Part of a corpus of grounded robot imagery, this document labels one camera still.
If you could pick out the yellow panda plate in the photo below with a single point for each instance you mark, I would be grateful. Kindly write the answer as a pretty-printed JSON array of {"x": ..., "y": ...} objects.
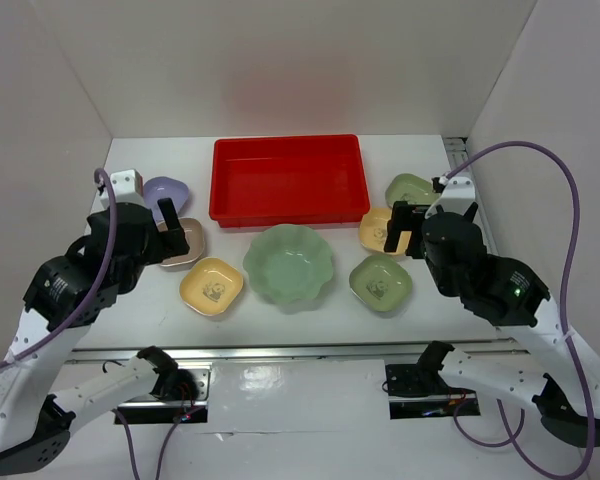
[
  {"x": 372, "y": 232},
  {"x": 211, "y": 286}
]

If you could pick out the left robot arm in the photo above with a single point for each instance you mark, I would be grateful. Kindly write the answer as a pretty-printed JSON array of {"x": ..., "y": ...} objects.
[{"x": 64, "y": 299}]

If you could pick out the aluminium rail front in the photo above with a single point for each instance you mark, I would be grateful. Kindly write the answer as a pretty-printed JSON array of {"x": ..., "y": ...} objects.
[{"x": 497, "y": 347}]

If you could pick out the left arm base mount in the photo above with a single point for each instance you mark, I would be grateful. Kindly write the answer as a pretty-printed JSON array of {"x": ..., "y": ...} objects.
[{"x": 187, "y": 401}]

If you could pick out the green panda plate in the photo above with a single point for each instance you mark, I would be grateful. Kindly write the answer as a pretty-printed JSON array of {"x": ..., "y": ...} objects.
[
  {"x": 412, "y": 189},
  {"x": 381, "y": 283}
]

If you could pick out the brown square plate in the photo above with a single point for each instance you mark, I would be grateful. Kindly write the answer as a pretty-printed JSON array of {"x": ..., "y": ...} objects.
[{"x": 194, "y": 234}]

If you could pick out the large green scalloped bowl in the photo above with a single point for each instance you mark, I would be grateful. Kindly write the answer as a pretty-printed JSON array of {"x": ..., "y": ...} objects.
[{"x": 288, "y": 263}]

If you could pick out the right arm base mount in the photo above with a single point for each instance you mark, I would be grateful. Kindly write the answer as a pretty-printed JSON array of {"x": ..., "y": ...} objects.
[{"x": 414, "y": 393}]

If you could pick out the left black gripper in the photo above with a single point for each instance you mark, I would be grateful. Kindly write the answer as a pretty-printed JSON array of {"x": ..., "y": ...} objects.
[{"x": 176, "y": 240}]

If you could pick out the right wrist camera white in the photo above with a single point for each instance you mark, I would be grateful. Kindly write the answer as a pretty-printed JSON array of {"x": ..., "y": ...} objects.
[{"x": 456, "y": 195}]

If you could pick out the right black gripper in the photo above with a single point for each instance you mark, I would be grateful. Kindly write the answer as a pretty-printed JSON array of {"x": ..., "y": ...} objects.
[{"x": 403, "y": 215}]

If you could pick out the green panda plate front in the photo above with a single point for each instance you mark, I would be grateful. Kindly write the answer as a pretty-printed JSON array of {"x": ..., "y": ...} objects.
[{"x": 381, "y": 283}]

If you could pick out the red plastic bin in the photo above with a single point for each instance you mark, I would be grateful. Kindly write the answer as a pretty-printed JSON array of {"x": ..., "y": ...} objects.
[{"x": 266, "y": 181}]

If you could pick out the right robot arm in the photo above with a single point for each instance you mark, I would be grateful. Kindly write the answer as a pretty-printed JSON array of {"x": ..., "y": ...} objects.
[{"x": 510, "y": 296}]

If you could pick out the green panda plate back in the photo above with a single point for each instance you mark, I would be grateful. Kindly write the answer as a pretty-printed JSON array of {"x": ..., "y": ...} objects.
[{"x": 412, "y": 189}]

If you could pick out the purple square plate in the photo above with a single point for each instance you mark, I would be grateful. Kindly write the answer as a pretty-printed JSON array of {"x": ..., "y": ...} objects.
[{"x": 161, "y": 187}]

